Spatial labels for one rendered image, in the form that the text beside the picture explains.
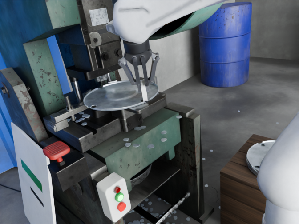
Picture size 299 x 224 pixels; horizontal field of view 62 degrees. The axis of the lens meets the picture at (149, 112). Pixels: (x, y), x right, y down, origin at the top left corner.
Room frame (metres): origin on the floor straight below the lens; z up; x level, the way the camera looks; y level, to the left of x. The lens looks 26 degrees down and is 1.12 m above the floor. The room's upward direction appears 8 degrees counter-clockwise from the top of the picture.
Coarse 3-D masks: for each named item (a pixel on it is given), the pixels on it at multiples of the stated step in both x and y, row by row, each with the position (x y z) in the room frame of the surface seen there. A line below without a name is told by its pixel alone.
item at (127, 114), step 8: (160, 96) 0.82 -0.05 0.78; (144, 104) 0.77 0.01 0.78; (152, 104) 0.77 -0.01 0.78; (112, 112) 0.88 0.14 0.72; (120, 112) 0.84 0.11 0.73; (128, 112) 0.85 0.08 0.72; (136, 112) 0.73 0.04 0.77; (120, 120) 0.84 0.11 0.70; (128, 120) 0.84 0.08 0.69; (136, 120) 0.87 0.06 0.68; (128, 128) 0.84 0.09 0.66
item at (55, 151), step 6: (54, 144) 0.62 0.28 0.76; (60, 144) 0.62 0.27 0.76; (66, 144) 0.62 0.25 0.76; (48, 150) 0.60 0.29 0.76; (54, 150) 0.59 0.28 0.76; (60, 150) 0.59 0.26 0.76; (66, 150) 0.59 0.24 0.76; (48, 156) 0.57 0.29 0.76; (54, 156) 0.57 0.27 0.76; (60, 156) 0.57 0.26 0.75
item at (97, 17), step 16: (96, 0) 0.93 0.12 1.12; (96, 16) 0.92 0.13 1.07; (112, 16) 0.97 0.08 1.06; (96, 32) 0.90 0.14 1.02; (80, 48) 0.92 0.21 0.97; (96, 48) 0.89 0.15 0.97; (112, 48) 0.91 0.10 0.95; (80, 64) 0.94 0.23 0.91; (96, 64) 0.90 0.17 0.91; (112, 64) 0.90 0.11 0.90
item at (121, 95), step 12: (108, 84) 1.03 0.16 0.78; (120, 84) 1.01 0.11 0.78; (156, 84) 0.93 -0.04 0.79; (96, 96) 0.91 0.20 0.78; (108, 96) 0.87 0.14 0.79; (120, 96) 0.86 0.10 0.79; (132, 96) 0.85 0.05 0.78; (96, 108) 0.78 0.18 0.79; (108, 108) 0.78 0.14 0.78; (120, 108) 0.75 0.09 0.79
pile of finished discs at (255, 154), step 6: (258, 144) 1.00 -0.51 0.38; (264, 144) 1.00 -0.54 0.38; (270, 144) 0.99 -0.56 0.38; (252, 150) 0.96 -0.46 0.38; (258, 150) 0.96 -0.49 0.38; (264, 150) 0.95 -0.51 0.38; (246, 156) 0.93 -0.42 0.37; (252, 156) 0.92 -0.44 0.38; (258, 156) 0.91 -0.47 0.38; (246, 162) 0.91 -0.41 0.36; (252, 162) 0.88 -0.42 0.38; (258, 162) 0.87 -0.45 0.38; (252, 168) 0.84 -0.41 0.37; (258, 168) 0.84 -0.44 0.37
